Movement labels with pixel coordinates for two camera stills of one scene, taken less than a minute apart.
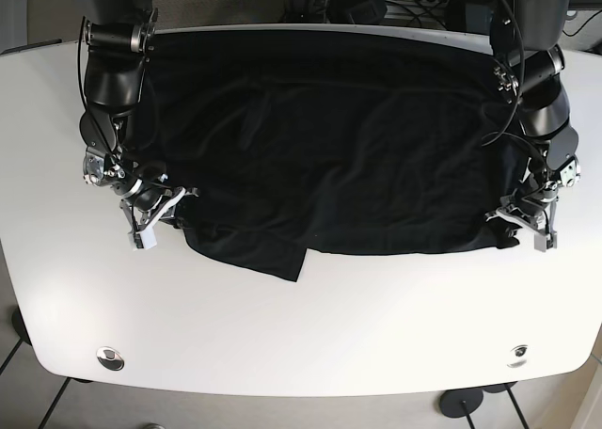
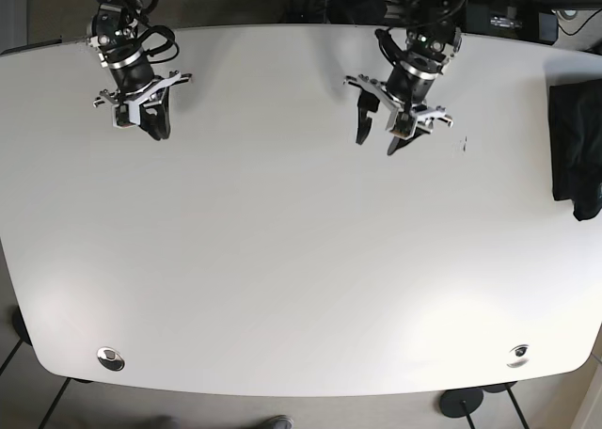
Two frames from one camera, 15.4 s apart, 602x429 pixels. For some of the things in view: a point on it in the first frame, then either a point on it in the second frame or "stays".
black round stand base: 460,402 stays
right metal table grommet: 519,357 stays
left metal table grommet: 110,357 stays
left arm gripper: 146,208 -> 137,85
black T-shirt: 340,142 -> 576,146
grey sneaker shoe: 152,425 -> 277,421
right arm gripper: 534,209 -> 406,93
